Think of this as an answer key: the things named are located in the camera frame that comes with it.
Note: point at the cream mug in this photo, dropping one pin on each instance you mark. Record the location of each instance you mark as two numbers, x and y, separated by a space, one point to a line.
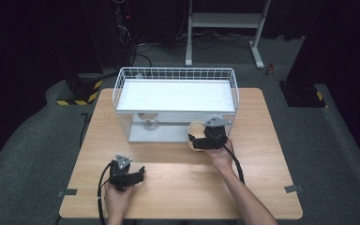
196 128

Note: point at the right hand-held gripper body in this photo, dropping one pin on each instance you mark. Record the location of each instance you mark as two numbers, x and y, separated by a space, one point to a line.
215 137

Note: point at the grey tape strip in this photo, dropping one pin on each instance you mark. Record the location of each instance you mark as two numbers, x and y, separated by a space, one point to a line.
67 193
293 188

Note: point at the black equipment rack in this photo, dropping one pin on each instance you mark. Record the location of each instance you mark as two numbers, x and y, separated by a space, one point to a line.
123 31

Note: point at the person's right hand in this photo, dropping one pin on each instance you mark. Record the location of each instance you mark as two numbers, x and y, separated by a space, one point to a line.
221 157

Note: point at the small red object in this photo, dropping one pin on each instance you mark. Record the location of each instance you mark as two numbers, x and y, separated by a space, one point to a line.
270 69

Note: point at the person's left hand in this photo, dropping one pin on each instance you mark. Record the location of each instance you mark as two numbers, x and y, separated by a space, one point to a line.
117 201

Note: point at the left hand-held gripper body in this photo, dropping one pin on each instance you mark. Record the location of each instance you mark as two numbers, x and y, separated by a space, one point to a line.
120 176

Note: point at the black base with yellow stripes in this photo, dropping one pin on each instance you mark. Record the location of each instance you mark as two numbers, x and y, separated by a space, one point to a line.
303 95
79 90

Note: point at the white metal stand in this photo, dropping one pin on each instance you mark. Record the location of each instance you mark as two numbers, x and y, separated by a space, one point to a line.
225 20

